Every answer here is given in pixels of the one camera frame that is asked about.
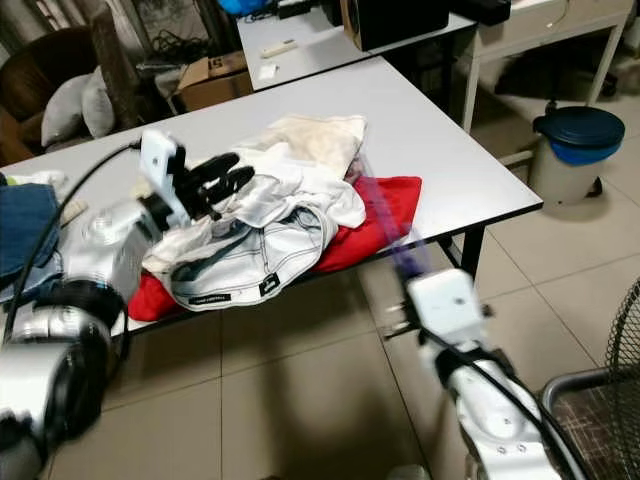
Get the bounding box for black wooden speaker box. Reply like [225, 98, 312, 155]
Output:
[340, 0, 451, 51]

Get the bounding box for cardboard box black print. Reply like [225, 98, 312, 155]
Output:
[175, 52, 256, 113]

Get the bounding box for small white table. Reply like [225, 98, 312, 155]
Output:
[238, 10, 479, 131]

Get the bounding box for red garment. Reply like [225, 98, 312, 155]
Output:
[125, 175, 423, 323]

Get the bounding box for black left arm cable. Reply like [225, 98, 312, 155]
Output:
[2, 138, 143, 346]

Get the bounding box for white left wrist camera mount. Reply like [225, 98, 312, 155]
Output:
[138, 128, 183, 216]

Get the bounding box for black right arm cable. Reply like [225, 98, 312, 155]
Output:
[435, 333, 579, 479]

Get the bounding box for brown armchair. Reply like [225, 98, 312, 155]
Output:
[0, 25, 106, 166]

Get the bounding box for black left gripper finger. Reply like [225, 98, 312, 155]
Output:
[196, 152, 243, 187]
[210, 166, 257, 217]

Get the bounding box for black wire fan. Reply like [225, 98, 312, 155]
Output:
[605, 280, 640, 376]

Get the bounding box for white desk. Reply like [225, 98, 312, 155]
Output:
[460, 0, 636, 131]

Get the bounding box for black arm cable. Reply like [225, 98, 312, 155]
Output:
[435, 333, 579, 479]
[2, 138, 143, 346]

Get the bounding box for grey bin blue lid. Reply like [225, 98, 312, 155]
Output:
[528, 105, 626, 208]

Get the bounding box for white remote control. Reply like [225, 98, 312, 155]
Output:
[260, 40, 301, 58]

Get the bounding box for purple wire hanger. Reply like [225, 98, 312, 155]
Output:
[355, 150, 436, 291]

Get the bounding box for grey robot right leg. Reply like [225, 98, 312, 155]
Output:
[385, 465, 431, 480]

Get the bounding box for black oblong device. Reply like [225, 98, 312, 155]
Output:
[450, 0, 513, 26]

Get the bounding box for blue object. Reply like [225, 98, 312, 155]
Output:
[218, 0, 273, 16]

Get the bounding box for black table leg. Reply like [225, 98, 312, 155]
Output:
[435, 225, 491, 281]

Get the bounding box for blue denim jeans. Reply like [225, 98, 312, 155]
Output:
[0, 182, 66, 301]

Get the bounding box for grey pillow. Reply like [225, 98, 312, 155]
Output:
[82, 65, 116, 139]
[42, 73, 91, 149]

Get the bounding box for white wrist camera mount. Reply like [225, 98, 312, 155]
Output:
[407, 268, 486, 346]
[138, 128, 183, 216]

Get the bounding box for white denim shorts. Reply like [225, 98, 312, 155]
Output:
[143, 205, 336, 311]

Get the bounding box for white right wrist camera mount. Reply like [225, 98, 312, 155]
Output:
[407, 268, 486, 346]

